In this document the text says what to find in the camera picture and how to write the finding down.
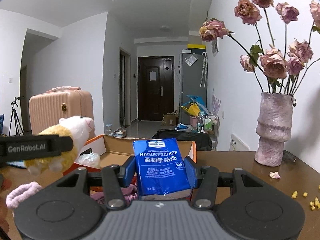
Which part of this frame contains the orange cardboard box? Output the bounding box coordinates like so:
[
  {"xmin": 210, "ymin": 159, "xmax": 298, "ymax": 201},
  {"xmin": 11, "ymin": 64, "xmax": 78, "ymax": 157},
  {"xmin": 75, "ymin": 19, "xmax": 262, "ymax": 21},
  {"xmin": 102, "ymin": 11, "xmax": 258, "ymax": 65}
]
[{"xmin": 62, "ymin": 134, "xmax": 198, "ymax": 193}]

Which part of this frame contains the wire storage cart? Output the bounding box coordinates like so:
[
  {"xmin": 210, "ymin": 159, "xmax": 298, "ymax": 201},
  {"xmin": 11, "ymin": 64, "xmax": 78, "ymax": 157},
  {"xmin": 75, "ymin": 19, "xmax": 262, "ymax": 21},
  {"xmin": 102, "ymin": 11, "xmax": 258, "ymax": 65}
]
[{"xmin": 197, "ymin": 112, "xmax": 220, "ymax": 141}]

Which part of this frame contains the dark wooden entrance door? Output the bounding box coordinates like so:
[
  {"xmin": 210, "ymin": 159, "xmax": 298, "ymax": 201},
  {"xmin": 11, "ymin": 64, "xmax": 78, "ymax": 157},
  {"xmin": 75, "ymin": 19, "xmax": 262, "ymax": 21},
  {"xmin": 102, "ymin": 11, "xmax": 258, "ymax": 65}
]
[{"xmin": 138, "ymin": 56, "xmax": 174, "ymax": 121}]

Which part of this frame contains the black bag on floor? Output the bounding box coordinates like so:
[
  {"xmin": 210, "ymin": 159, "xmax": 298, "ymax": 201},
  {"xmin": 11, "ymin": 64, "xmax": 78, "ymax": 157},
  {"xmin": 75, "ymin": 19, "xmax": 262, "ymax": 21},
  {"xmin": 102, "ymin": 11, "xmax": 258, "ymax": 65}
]
[{"xmin": 152, "ymin": 129, "xmax": 213, "ymax": 151}]

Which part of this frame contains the black camera tripod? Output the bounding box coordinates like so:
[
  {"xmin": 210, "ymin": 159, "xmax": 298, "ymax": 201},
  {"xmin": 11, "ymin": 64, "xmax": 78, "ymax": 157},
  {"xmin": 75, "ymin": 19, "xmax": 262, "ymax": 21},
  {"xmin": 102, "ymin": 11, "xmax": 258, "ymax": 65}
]
[{"xmin": 9, "ymin": 96, "xmax": 24, "ymax": 136}]

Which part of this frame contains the fallen pink rose petal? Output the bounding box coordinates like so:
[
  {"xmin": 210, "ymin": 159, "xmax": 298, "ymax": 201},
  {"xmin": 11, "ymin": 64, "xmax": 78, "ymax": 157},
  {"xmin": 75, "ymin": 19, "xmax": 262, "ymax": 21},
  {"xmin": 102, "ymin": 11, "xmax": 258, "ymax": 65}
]
[{"xmin": 269, "ymin": 172, "xmax": 281, "ymax": 179}]

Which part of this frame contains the pink fluffy headband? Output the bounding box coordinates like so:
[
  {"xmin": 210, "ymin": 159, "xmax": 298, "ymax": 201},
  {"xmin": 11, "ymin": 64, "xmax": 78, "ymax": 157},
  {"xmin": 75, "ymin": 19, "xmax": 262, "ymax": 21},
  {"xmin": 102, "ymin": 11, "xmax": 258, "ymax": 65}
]
[{"xmin": 6, "ymin": 181, "xmax": 43, "ymax": 210}]

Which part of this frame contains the brown cardboard box on floor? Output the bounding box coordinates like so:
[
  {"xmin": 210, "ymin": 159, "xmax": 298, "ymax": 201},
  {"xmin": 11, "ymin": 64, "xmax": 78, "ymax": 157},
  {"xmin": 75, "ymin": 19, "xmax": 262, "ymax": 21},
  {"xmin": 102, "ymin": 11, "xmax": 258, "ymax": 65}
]
[{"xmin": 161, "ymin": 114, "xmax": 178, "ymax": 126}]

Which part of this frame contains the yellow bag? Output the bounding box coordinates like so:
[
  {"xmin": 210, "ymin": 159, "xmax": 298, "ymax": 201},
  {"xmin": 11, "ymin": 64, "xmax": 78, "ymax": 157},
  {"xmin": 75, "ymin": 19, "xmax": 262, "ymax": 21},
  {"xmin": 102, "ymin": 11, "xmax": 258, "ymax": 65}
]
[{"xmin": 181, "ymin": 103, "xmax": 200, "ymax": 117}]

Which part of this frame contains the pink ribbed suitcase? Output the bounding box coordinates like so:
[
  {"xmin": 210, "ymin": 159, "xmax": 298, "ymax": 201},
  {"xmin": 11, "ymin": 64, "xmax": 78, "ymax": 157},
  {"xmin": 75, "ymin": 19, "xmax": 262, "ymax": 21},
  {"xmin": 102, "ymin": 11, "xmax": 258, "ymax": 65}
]
[{"xmin": 29, "ymin": 86, "xmax": 93, "ymax": 134}]

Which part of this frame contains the pink textured vase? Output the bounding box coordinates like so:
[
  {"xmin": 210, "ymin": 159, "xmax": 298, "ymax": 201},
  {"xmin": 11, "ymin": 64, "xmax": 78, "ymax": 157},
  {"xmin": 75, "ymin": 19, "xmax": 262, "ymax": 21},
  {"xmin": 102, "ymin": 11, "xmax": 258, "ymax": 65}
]
[{"xmin": 254, "ymin": 92, "xmax": 293, "ymax": 167}]

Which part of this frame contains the yellow box on refrigerator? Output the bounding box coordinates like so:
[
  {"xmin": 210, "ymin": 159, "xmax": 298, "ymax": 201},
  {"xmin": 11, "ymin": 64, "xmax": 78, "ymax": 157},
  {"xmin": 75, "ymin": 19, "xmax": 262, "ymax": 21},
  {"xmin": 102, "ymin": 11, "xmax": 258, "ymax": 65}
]
[{"xmin": 187, "ymin": 44, "xmax": 206, "ymax": 50}]

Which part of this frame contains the yellow white hamster plush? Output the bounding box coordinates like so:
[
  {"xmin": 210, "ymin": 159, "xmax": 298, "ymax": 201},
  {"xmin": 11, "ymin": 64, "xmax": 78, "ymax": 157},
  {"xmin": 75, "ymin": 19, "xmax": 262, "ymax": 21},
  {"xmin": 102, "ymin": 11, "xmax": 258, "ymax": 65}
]
[{"xmin": 24, "ymin": 116, "xmax": 94, "ymax": 175}]

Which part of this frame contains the grey refrigerator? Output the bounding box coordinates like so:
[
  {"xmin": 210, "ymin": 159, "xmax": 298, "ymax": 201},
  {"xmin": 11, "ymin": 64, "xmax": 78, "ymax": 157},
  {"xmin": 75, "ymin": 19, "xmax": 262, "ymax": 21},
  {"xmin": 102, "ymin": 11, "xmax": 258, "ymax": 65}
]
[{"xmin": 179, "ymin": 53, "xmax": 207, "ymax": 124}]

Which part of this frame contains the dried pink rose bouquet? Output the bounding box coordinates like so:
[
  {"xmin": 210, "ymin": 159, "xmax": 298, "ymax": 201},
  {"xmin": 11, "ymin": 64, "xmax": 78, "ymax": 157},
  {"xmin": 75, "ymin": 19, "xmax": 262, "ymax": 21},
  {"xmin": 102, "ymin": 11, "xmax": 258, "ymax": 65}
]
[{"xmin": 199, "ymin": 0, "xmax": 320, "ymax": 96}]

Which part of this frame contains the blue handkerchief tissue pack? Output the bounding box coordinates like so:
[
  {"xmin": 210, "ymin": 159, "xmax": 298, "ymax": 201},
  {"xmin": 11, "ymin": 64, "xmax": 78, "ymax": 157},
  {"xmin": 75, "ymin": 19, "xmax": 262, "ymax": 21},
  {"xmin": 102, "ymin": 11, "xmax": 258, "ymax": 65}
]
[{"xmin": 133, "ymin": 138, "xmax": 192, "ymax": 200}]

